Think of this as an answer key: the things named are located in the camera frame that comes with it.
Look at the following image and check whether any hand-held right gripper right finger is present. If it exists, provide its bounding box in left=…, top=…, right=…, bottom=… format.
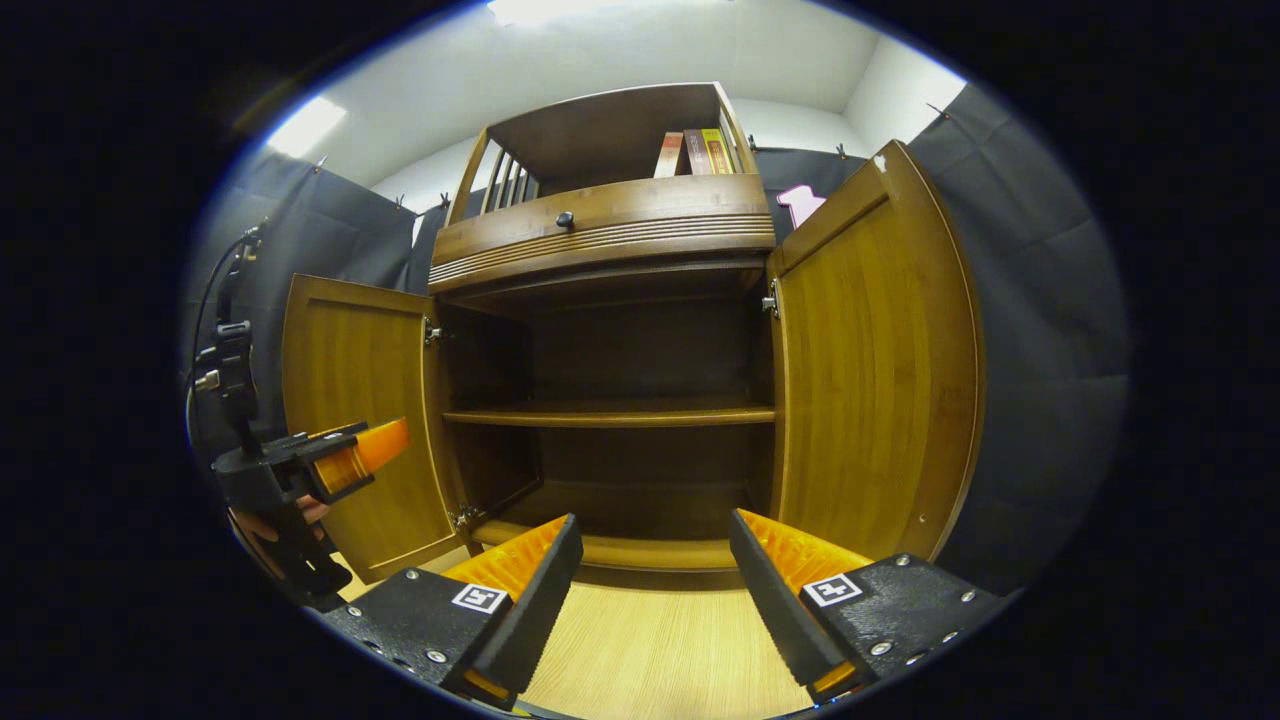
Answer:
left=728, top=508, right=1006, bottom=704

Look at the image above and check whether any black cable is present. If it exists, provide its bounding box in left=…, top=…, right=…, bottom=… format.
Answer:
left=185, top=228, right=263, bottom=441

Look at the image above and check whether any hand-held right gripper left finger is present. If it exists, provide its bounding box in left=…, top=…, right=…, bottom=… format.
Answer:
left=322, top=513, right=585, bottom=709

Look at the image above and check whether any large ceiling light panel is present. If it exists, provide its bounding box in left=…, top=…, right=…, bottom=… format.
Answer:
left=487, top=0, right=736, bottom=26

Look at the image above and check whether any black backdrop cloth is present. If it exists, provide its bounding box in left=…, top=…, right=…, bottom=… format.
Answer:
left=183, top=82, right=1131, bottom=596

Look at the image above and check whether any wooden cabinet door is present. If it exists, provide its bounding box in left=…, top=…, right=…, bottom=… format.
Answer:
left=765, top=140, right=986, bottom=563
left=282, top=274, right=471, bottom=585

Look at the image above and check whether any wooden inner cabinet shelf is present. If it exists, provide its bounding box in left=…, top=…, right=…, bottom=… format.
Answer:
left=443, top=400, right=777, bottom=429

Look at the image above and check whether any small ceiling light panel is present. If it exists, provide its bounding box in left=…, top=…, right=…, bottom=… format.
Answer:
left=265, top=95, right=348, bottom=159

